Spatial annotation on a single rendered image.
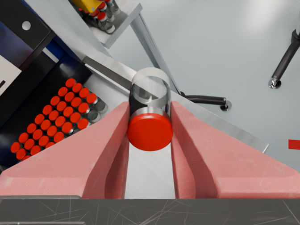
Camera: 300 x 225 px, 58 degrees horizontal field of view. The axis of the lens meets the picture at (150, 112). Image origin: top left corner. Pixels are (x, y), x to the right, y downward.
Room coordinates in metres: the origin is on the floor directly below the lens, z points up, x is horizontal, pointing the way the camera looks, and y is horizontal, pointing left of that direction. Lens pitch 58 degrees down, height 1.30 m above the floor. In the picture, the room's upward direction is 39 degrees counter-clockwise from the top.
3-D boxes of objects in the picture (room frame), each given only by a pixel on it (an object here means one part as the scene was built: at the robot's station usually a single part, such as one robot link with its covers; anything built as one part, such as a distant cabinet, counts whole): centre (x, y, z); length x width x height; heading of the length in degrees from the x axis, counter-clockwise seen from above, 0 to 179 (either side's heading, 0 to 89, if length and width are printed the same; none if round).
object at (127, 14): (0.56, -0.06, 0.87); 0.14 x 0.13 x 0.02; 16
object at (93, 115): (0.32, 0.14, 0.90); 0.18 x 0.02 x 0.05; 105
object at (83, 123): (0.30, 0.10, 0.90); 0.02 x 0.02 x 0.05
